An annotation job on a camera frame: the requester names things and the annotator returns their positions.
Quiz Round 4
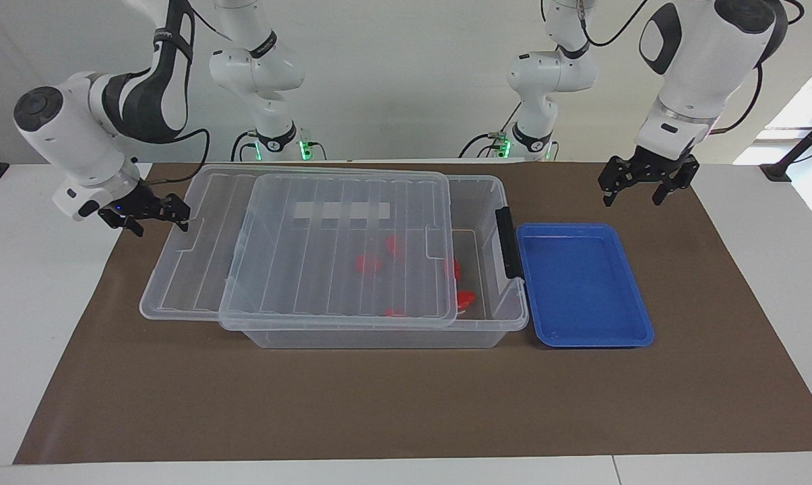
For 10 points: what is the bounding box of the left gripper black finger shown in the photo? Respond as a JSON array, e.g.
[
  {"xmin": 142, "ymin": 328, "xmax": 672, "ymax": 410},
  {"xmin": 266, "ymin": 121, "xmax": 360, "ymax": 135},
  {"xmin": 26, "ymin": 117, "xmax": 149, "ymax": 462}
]
[
  {"xmin": 598, "ymin": 156, "xmax": 625, "ymax": 207},
  {"xmin": 652, "ymin": 156, "xmax": 699, "ymax": 206}
]

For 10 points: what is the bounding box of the clear ribbed box lid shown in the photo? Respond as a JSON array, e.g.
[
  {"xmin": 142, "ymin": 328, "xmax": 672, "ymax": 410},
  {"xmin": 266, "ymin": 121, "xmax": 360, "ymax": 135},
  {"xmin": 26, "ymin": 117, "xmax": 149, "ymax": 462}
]
[{"xmin": 139, "ymin": 165, "xmax": 458, "ymax": 331}]

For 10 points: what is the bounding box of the blue plastic tray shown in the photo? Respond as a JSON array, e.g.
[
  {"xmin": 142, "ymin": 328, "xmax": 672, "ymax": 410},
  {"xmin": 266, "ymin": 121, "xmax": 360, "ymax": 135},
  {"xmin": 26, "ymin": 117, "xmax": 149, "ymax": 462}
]
[{"xmin": 516, "ymin": 222, "xmax": 654, "ymax": 349}]

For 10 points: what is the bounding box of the clear plastic storage box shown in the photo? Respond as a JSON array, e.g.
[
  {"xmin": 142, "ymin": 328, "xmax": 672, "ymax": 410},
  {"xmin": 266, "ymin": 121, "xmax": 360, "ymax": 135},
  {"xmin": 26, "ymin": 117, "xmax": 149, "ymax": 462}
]
[{"xmin": 218, "ymin": 172, "xmax": 529, "ymax": 350}]

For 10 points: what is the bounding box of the black pole stand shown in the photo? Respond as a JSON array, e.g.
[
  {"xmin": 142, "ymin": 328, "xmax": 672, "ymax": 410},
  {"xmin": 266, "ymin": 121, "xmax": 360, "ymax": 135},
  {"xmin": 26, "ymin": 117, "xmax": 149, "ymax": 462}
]
[{"xmin": 759, "ymin": 108, "xmax": 812, "ymax": 183}]

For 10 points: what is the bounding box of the brown table mat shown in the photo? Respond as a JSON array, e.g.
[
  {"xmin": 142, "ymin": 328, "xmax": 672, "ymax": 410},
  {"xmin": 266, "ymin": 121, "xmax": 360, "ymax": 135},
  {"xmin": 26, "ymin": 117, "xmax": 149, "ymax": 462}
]
[{"xmin": 13, "ymin": 162, "xmax": 812, "ymax": 465}]

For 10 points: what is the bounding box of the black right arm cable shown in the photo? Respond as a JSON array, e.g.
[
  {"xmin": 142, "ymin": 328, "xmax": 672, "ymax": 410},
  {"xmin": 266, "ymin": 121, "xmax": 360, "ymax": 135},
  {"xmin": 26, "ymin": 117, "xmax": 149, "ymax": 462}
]
[{"xmin": 133, "ymin": 128, "xmax": 211, "ymax": 186}]

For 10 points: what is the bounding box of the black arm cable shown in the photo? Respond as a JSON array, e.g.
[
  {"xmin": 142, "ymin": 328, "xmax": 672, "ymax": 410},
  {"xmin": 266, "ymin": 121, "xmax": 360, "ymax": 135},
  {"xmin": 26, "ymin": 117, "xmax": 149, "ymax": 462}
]
[
  {"xmin": 577, "ymin": 0, "xmax": 804, "ymax": 135},
  {"xmin": 133, "ymin": 128, "xmax": 211, "ymax": 186}
]

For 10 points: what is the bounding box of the black right base cable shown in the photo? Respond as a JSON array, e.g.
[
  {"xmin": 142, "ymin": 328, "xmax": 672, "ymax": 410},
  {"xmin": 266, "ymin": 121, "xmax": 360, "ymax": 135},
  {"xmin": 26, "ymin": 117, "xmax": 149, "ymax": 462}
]
[{"xmin": 230, "ymin": 130, "xmax": 261, "ymax": 162}]

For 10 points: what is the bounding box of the black base cable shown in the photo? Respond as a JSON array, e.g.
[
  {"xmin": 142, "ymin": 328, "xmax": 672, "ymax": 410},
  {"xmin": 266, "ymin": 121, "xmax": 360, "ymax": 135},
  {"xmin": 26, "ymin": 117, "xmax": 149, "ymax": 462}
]
[
  {"xmin": 230, "ymin": 130, "xmax": 261, "ymax": 162},
  {"xmin": 458, "ymin": 101, "xmax": 521, "ymax": 159}
]

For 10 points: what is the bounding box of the black box latch handle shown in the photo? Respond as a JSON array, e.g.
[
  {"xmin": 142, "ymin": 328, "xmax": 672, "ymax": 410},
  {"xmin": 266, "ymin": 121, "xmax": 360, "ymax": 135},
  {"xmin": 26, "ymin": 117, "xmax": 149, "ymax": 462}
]
[{"xmin": 495, "ymin": 206, "xmax": 524, "ymax": 280}]

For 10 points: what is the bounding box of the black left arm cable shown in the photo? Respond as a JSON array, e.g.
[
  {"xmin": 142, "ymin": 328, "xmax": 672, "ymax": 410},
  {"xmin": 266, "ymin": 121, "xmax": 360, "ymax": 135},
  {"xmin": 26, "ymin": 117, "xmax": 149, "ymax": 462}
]
[{"xmin": 577, "ymin": 0, "xmax": 804, "ymax": 135}]

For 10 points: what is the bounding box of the black left base cable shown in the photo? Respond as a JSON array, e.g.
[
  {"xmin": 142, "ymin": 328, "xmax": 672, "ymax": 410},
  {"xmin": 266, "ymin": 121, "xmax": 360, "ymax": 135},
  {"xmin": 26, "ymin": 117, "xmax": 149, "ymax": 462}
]
[{"xmin": 458, "ymin": 101, "xmax": 521, "ymax": 159}]

